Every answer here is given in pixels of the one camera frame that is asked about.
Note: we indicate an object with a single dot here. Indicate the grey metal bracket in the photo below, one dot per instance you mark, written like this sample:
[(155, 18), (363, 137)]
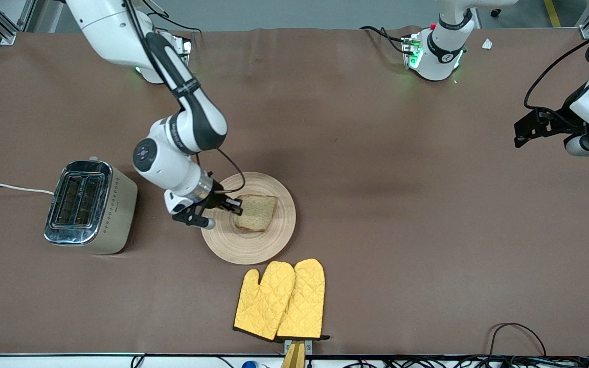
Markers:
[(309, 346)]

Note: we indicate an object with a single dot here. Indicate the round wooden plate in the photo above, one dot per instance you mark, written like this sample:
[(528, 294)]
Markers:
[(253, 245)]

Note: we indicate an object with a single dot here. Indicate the yellow quilted oven mitt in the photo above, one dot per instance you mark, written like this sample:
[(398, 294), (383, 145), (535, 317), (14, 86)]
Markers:
[(307, 301), (261, 306)]

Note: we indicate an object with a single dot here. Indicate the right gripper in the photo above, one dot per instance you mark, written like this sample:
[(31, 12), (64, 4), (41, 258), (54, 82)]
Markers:
[(216, 197)]

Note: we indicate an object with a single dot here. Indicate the silver two-slot toaster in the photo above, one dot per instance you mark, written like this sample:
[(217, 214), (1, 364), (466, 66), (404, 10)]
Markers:
[(115, 214)]

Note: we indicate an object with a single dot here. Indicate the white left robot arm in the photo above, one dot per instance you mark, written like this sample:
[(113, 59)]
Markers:
[(443, 51)]

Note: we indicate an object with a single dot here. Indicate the black caster wheel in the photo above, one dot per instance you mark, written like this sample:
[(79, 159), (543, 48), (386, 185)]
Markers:
[(496, 12)]

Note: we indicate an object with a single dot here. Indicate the white paper scrap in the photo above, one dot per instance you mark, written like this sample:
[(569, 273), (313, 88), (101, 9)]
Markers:
[(487, 44)]

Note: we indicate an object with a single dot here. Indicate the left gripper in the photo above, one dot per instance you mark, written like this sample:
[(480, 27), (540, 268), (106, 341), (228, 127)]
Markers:
[(562, 117)]

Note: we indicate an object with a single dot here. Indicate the brown toast slice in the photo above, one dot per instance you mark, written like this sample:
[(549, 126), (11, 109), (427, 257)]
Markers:
[(256, 213)]

